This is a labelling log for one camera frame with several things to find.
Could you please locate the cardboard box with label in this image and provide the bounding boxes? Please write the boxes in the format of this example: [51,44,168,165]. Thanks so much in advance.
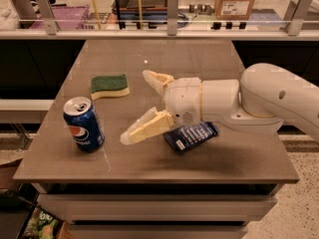
[214,0,255,20]

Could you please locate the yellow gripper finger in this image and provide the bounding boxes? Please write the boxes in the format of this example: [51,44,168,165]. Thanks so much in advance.
[120,107,174,145]
[143,70,174,97]

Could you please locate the upper white drawer front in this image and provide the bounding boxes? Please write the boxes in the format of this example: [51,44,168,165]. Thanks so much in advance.
[38,194,277,222]

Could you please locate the green yellow sponge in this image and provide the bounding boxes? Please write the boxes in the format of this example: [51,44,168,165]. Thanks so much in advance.
[91,75,130,100]

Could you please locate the white drawer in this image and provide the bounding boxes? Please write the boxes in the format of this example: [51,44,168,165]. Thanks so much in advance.
[38,194,277,222]
[69,225,247,239]

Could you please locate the blue snack wrapper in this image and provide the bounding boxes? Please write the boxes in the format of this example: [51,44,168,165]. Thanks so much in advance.
[163,121,219,153]

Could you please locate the purple plastic crate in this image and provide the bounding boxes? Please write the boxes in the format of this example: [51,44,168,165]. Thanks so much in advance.
[31,5,90,31]

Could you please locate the glass railing with metal posts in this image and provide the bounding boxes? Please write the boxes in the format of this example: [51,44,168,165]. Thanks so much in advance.
[0,0,319,41]

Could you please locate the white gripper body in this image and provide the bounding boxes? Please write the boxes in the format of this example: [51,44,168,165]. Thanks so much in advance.
[163,78,201,125]

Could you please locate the blue pepsi can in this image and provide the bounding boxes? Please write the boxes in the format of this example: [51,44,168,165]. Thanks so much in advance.
[63,97,105,152]

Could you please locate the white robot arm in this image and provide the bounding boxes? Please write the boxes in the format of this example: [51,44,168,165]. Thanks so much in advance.
[121,63,319,145]

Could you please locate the lower white drawer front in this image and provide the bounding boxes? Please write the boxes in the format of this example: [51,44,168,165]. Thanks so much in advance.
[69,225,247,239]

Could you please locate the green chips bag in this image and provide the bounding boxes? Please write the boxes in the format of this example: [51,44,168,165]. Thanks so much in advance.
[21,207,60,239]

